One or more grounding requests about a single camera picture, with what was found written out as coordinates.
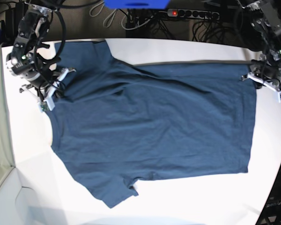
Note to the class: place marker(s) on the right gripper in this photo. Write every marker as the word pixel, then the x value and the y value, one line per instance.
pixel 49 87

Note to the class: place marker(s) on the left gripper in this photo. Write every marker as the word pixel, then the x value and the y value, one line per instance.
pixel 264 74

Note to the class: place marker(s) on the dark blue t-shirt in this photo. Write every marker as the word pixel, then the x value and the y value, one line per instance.
pixel 117 123

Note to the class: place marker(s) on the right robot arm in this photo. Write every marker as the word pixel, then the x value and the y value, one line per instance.
pixel 25 62

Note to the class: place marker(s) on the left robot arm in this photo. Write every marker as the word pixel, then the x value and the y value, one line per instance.
pixel 264 37

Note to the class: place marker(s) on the blue box overhead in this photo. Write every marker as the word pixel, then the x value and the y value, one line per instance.
pixel 136 4

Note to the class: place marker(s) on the black power strip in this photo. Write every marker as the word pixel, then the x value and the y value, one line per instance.
pixel 193 14

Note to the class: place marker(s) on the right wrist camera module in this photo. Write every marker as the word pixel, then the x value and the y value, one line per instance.
pixel 47 104

